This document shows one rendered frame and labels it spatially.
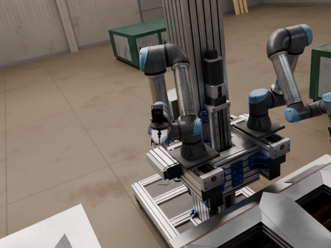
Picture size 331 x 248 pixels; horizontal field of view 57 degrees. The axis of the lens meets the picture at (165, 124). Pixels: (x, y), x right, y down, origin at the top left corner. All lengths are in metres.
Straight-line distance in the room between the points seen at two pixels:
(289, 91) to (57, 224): 1.27
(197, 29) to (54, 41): 10.67
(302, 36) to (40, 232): 1.57
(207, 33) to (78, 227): 1.21
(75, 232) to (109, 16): 11.50
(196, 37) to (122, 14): 11.06
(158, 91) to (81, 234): 0.77
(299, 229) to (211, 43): 1.07
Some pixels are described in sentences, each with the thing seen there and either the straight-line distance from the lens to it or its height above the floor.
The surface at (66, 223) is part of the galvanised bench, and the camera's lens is 1.53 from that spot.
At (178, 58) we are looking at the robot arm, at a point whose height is 1.62.
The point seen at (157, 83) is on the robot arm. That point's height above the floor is 1.50.
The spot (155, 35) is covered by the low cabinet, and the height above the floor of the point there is 0.75.
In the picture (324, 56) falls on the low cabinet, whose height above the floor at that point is 0.74.
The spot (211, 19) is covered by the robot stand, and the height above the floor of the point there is 1.73.
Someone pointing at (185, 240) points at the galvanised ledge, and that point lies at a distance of 1.78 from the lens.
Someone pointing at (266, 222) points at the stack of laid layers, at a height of 0.86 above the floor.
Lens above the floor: 1.98
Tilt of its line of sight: 26 degrees down
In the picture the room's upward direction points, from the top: 10 degrees counter-clockwise
